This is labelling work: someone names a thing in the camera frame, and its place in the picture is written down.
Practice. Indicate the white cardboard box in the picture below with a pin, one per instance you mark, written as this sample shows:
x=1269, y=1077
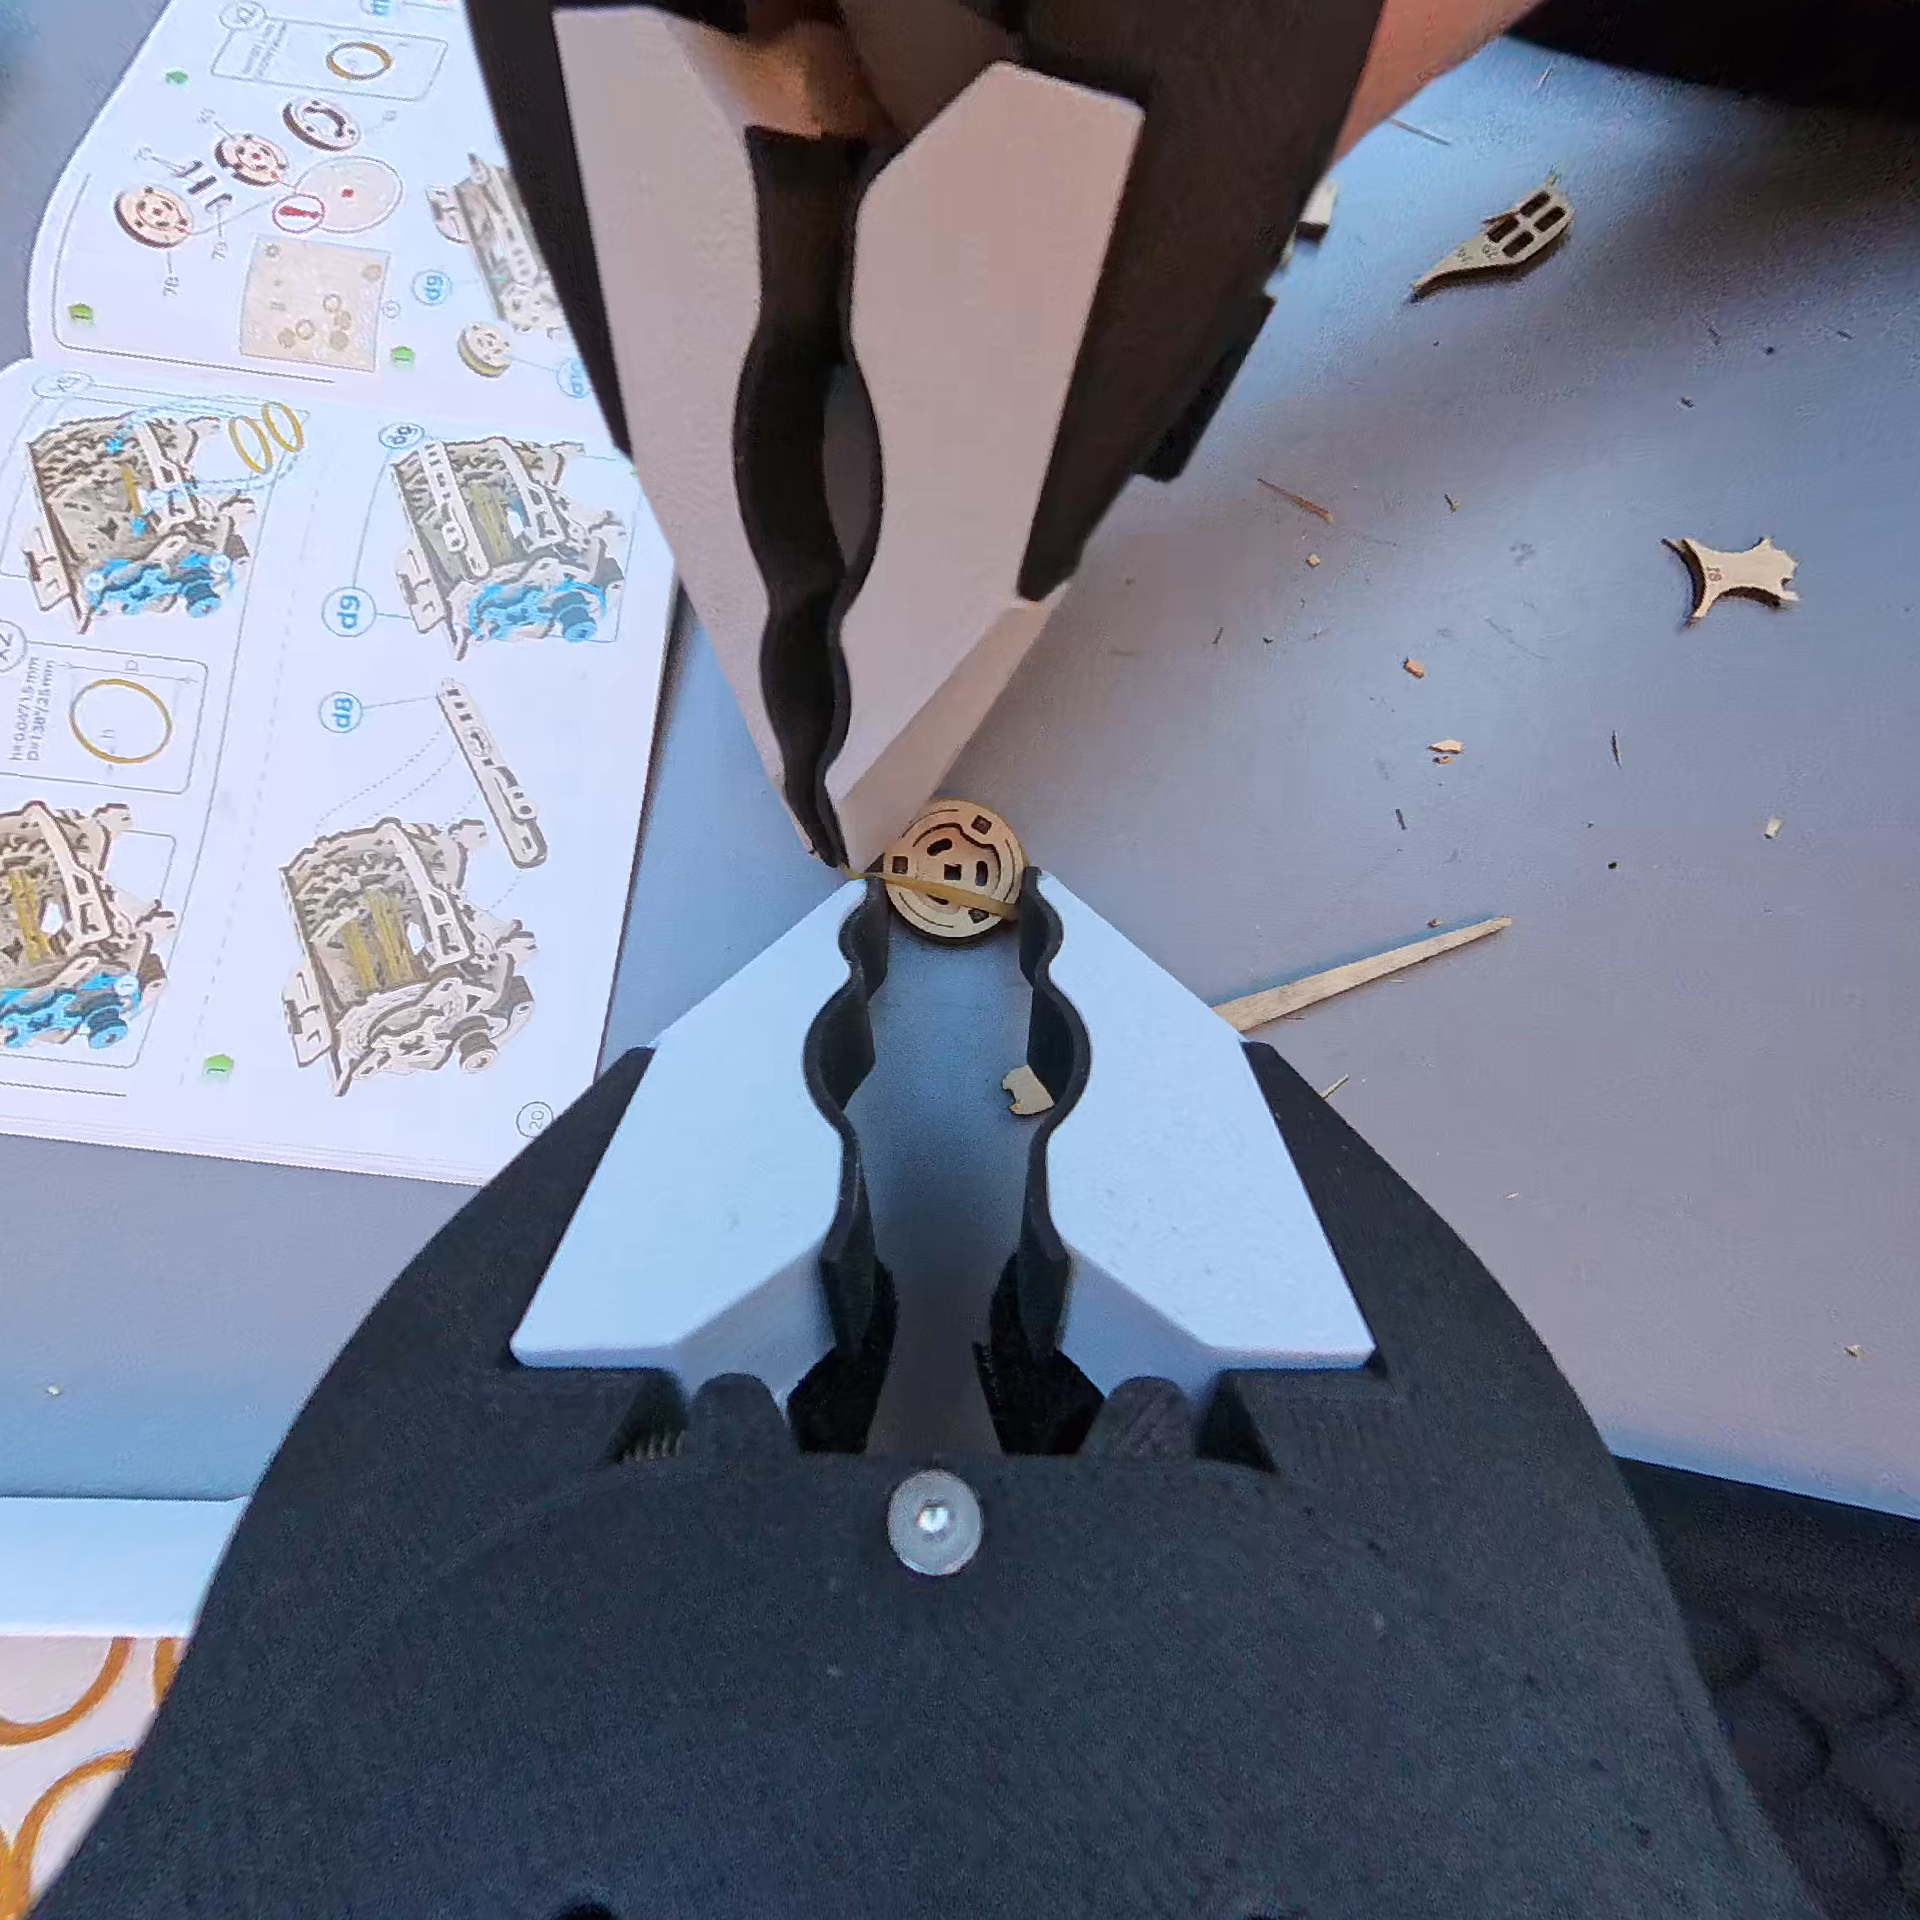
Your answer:
x=106, y=1559

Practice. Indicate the person's right forearm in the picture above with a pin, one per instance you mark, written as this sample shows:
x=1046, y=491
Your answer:
x=1425, y=45

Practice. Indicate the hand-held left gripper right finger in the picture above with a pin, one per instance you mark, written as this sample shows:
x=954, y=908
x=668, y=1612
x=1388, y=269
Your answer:
x=1201, y=1202

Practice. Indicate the thin wood splinter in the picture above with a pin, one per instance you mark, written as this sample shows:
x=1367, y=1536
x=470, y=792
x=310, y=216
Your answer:
x=1300, y=499

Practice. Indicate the small wooden cutout piece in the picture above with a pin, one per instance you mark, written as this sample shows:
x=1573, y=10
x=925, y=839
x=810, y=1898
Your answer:
x=1027, y=1092

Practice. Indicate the star-shaped wooden scrap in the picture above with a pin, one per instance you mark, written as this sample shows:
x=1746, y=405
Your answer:
x=1733, y=580

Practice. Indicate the grey desk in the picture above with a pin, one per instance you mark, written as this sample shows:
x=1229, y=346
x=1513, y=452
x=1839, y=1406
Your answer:
x=1349, y=1202

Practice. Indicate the assembly instruction booklet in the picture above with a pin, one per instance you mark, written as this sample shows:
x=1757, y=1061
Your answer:
x=301, y=676

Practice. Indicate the pointed wooden scrap with cutouts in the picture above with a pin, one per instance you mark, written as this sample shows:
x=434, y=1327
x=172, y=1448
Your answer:
x=1507, y=235

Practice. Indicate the thin wooden stick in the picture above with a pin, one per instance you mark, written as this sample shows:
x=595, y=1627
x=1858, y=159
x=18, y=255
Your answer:
x=1349, y=974

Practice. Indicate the round wooden disc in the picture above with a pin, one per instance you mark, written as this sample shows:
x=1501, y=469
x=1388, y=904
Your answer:
x=938, y=856

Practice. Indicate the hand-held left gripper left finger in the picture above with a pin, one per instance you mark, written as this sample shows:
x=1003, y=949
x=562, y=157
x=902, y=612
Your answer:
x=692, y=1202

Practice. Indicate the yellow rubber band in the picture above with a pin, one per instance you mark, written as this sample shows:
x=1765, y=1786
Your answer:
x=38, y=1823
x=159, y=1669
x=862, y=869

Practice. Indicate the dark quilted seat cushion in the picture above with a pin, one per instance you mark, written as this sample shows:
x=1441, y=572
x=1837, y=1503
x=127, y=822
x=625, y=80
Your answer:
x=1799, y=1680

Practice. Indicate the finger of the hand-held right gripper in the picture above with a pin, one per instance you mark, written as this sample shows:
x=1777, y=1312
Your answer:
x=991, y=331
x=675, y=301

